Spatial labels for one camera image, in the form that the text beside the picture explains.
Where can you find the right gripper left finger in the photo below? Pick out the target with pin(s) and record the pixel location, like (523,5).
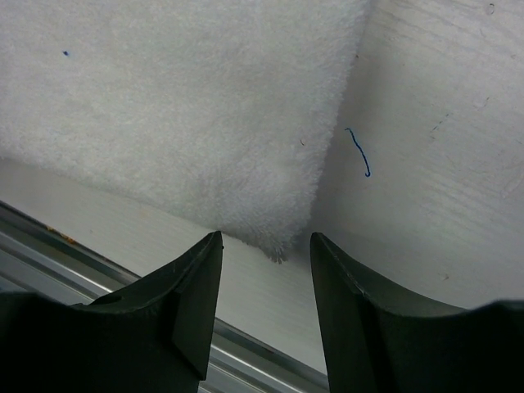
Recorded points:
(153,335)

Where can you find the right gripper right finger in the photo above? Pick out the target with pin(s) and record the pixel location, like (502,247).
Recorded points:
(381,337)

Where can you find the white towel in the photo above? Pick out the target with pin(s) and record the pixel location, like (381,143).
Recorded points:
(218,112)

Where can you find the loose blue thread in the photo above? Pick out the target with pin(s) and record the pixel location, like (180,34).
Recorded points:
(368,171)

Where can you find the aluminium mounting rail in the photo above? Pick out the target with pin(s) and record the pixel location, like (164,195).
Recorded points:
(38,260)

